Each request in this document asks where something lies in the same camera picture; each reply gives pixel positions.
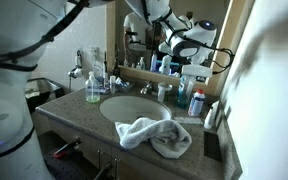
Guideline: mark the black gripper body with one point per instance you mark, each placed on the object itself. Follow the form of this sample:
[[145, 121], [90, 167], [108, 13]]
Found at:
[[200, 79]]

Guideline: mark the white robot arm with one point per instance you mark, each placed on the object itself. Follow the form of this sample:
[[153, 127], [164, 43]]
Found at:
[[4, 110]]

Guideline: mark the black bottle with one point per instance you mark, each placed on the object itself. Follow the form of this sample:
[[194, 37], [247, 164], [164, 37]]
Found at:
[[116, 69]]

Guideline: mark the small bottle white cap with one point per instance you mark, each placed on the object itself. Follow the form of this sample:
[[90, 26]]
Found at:
[[112, 85]]

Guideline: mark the blue red shaving cream can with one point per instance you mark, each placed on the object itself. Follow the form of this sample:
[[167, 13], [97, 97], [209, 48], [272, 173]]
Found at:
[[196, 105]]

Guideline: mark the white mug green print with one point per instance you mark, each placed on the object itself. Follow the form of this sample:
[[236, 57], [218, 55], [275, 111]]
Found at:
[[163, 91]]

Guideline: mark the small white lotion tube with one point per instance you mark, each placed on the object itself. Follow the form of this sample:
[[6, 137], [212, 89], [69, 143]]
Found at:
[[210, 116]]

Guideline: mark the clear blister pill pack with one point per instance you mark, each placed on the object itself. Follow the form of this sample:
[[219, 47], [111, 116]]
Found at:
[[188, 120]]

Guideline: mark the chrome faucet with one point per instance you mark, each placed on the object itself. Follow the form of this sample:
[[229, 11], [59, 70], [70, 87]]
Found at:
[[146, 88]]

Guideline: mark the white terry towel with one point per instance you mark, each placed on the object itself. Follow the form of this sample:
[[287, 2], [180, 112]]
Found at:
[[157, 136]]

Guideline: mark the white sink basin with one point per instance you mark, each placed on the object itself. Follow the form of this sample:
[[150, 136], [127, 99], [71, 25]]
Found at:
[[130, 108]]

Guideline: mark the white blue toothpaste tube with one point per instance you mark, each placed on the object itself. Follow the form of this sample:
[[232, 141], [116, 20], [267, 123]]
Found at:
[[120, 82]]

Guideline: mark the clear soap pump dispenser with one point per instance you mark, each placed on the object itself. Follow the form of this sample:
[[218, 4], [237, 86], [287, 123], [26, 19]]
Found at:
[[92, 91]]

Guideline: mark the wooden vanity cabinet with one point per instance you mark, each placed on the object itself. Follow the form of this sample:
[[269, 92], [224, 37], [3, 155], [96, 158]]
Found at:
[[84, 140]]

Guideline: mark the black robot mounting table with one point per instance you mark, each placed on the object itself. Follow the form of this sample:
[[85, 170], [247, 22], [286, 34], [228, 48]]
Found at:
[[70, 170]]

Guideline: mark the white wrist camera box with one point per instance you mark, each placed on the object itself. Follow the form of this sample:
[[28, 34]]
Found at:
[[197, 70]]

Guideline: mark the wood framed wall mirror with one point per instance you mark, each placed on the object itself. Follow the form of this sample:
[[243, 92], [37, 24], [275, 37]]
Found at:
[[227, 50]]

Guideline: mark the grey wall outlet plate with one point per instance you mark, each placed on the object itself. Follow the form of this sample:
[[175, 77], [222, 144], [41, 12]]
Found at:
[[227, 112]]

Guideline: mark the white wall outlet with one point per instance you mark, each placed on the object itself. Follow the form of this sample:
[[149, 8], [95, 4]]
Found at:
[[79, 59]]

